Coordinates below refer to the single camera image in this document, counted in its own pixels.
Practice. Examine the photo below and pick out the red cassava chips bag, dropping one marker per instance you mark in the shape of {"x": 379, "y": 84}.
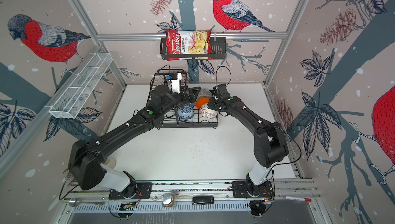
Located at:
{"x": 180, "y": 43}

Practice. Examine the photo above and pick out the black remote fob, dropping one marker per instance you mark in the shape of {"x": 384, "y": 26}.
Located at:
{"x": 202, "y": 200}

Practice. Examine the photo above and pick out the silver bell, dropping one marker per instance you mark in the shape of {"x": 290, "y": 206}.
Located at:
{"x": 168, "y": 200}

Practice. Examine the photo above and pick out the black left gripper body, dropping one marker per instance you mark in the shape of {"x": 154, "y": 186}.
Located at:
{"x": 190, "y": 99}

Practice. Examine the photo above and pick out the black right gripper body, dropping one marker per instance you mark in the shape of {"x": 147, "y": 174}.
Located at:
{"x": 214, "y": 104}

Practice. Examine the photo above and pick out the metal ladle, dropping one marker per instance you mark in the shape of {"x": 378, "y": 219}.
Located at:
{"x": 77, "y": 201}

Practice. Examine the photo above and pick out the orange plastic bowl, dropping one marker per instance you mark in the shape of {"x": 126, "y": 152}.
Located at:
{"x": 201, "y": 101}

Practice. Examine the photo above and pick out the black white round object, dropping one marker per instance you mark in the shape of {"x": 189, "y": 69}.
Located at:
{"x": 110, "y": 163}

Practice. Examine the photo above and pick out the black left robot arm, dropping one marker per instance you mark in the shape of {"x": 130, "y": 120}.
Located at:
{"x": 87, "y": 157}

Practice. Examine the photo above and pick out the white wire wall basket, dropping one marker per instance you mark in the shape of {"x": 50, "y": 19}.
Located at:
{"x": 73, "y": 98}

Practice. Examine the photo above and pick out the red white pen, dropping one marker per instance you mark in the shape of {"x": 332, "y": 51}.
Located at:
{"x": 293, "y": 198}

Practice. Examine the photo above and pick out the green grey patterned bowl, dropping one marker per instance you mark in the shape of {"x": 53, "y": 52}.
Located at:
{"x": 204, "y": 93}

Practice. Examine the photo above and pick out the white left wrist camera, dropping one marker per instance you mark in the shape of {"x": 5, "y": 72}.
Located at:
{"x": 175, "y": 80}

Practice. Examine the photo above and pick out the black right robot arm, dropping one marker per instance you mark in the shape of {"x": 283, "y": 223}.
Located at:
{"x": 270, "y": 145}

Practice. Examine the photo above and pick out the blue floral bowl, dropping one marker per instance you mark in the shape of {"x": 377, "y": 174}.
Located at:
{"x": 185, "y": 113}

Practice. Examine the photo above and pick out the black wall shelf basket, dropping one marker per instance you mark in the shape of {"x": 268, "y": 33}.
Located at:
{"x": 218, "y": 47}

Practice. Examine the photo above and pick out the black wire dish rack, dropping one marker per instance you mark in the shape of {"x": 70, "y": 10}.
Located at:
{"x": 167, "y": 102}

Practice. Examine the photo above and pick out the white brown patterned bowl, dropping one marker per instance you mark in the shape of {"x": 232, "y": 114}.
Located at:
{"x": 208, "y": 113}

